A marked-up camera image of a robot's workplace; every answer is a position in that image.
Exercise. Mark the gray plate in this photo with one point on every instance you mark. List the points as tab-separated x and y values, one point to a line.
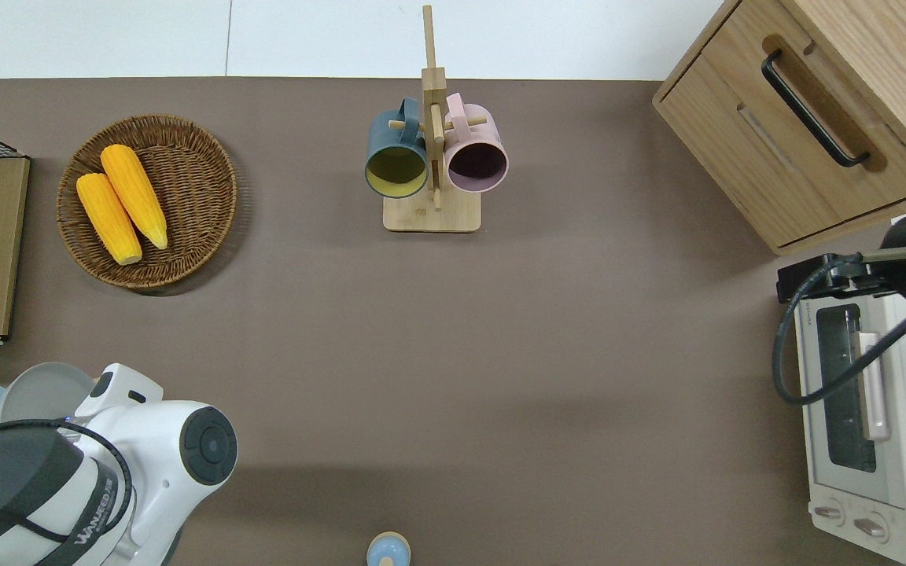
36	393

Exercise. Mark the pink mug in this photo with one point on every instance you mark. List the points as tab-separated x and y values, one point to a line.
475	141

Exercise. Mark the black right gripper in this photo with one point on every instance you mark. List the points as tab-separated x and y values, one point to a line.
799	281

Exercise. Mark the cream oven knob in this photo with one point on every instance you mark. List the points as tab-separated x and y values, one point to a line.
870	527
829	513

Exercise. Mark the wooden mug tree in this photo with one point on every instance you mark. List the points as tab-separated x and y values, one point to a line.
432	214

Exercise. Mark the brown wicker basket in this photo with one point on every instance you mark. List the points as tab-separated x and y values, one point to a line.
193	189

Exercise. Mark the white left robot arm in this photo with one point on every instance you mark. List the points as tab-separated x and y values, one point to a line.
162	448

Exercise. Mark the yellow corn cob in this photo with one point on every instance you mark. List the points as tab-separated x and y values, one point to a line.
135	195
109	218

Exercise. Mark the wooden drawer cabinet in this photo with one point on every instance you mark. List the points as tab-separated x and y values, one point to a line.
720	134

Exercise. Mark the dark blue mug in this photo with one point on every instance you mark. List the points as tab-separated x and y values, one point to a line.
392	140

